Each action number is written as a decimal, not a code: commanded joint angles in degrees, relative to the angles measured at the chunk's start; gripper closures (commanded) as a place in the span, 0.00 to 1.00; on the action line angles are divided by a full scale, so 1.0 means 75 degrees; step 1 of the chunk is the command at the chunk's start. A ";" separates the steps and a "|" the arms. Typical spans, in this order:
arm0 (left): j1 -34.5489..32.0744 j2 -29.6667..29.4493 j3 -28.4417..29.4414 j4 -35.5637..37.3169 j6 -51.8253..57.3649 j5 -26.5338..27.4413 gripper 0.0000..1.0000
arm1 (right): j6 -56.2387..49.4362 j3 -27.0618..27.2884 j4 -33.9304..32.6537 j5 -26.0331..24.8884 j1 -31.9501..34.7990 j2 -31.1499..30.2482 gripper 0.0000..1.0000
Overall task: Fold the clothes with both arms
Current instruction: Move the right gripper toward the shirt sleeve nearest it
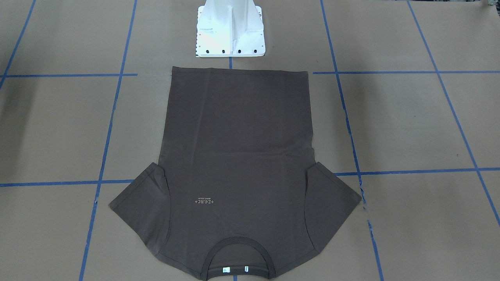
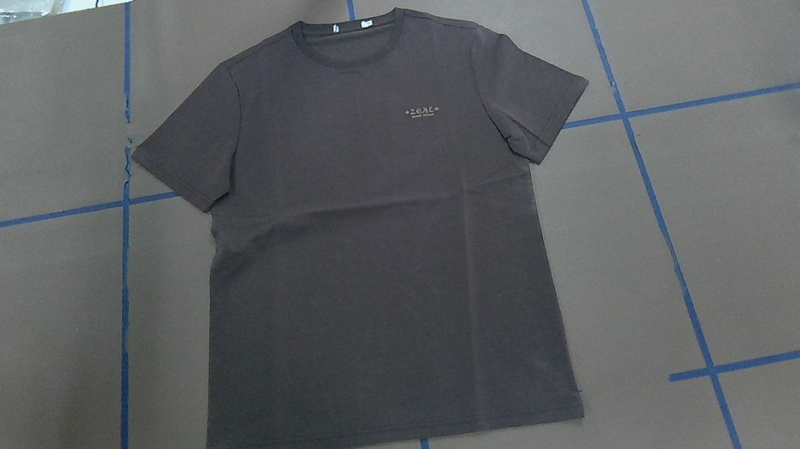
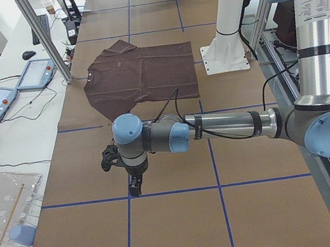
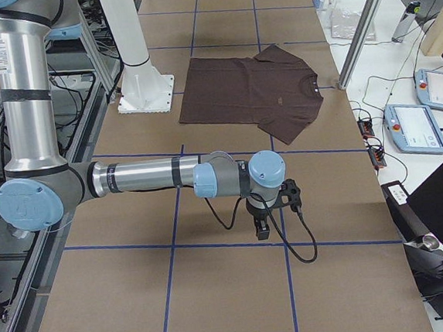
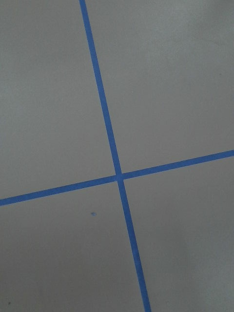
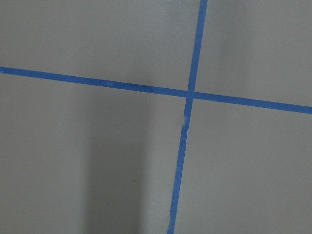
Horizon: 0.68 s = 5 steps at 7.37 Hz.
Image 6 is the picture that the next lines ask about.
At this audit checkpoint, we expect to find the blue tape line crosswise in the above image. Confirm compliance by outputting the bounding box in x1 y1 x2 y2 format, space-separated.
0 67 312 114

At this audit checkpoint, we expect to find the blue tape line lengthwise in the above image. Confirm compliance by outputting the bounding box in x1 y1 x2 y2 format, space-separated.
166 0 209 234

